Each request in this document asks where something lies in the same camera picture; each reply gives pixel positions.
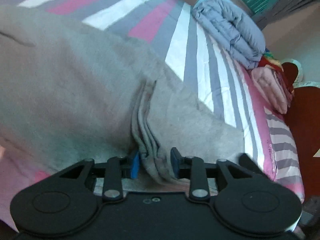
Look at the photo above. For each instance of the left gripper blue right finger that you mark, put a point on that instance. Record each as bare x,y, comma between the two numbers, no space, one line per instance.
192,168

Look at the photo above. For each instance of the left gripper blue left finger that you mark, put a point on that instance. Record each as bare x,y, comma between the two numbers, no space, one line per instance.
117,169

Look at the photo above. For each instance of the grey fleece pants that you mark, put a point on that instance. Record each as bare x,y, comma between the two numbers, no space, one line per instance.
70,92

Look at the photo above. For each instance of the striped pillow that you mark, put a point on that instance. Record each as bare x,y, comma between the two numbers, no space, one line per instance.
284,151

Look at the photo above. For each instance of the folded pink blanket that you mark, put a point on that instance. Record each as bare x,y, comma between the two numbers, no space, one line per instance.
271,88

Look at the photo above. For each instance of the red white headboard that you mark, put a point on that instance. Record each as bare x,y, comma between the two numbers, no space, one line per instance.
303,121

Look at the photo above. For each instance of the colourful folded blanket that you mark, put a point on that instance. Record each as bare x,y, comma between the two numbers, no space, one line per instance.
268,60

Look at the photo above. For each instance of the striped pink grey bed sheet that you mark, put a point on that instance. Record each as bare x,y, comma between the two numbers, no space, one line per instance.
221,82

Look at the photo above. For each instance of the folded light blue duvet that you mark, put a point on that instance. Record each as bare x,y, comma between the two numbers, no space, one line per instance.
233,29

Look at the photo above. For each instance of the right grey curtain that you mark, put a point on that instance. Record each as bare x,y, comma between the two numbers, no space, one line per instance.
277,9

